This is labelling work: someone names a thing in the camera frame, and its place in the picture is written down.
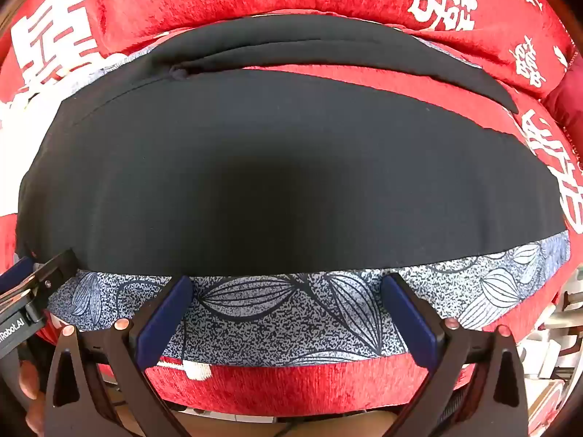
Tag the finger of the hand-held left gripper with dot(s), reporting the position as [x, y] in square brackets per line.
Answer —
[57, 266]
[13, 273]

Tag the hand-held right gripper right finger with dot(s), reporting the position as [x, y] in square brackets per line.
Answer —
[405, 323]

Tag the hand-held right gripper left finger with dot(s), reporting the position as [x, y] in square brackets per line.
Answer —
[166, 316]

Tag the black pants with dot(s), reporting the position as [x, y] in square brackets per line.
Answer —
[273, 168]

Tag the person's left hand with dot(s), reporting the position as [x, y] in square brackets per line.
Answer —
[31, 391]

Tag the white cloth tag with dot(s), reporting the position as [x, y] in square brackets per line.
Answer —
[196, 370]

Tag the grey leaf-patterned cloth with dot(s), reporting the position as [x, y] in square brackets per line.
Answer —
[296, 314]

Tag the red gift box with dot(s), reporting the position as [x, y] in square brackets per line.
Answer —
[549, 407]

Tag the dark red printed pillow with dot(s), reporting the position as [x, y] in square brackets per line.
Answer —
[569, 104]

